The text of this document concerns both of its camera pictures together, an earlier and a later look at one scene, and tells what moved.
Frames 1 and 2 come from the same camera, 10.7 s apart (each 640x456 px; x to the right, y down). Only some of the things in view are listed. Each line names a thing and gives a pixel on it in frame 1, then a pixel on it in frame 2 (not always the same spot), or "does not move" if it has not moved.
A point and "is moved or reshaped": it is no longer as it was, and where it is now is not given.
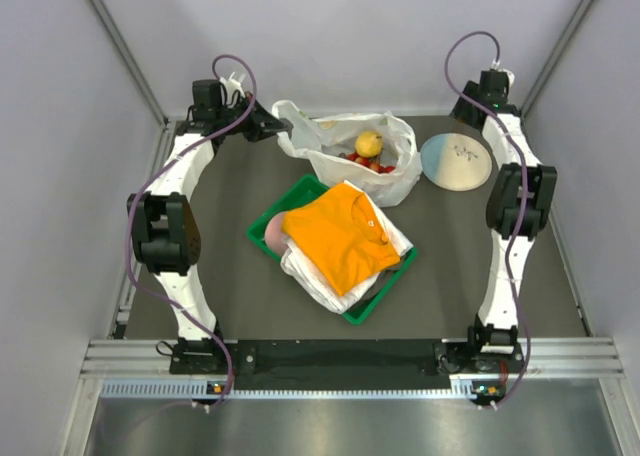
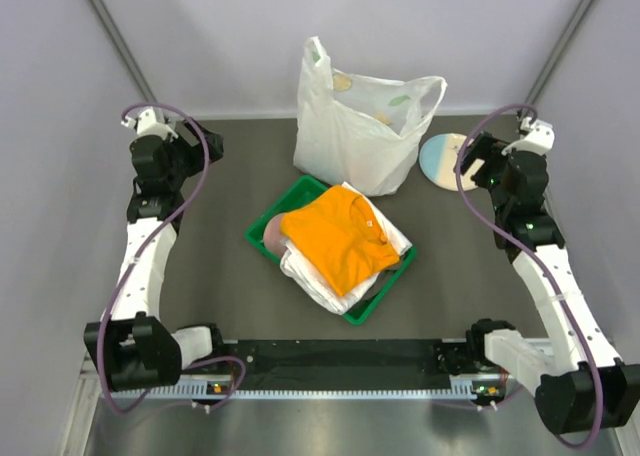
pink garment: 273,234 does not move
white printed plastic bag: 372,151 is moved or reshaped
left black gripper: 262,124 to 196,152
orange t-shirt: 343,236 does not move
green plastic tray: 306,189 does not move
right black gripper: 461,112 to 488,149
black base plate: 346,365 does not move
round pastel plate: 455,161 does not move
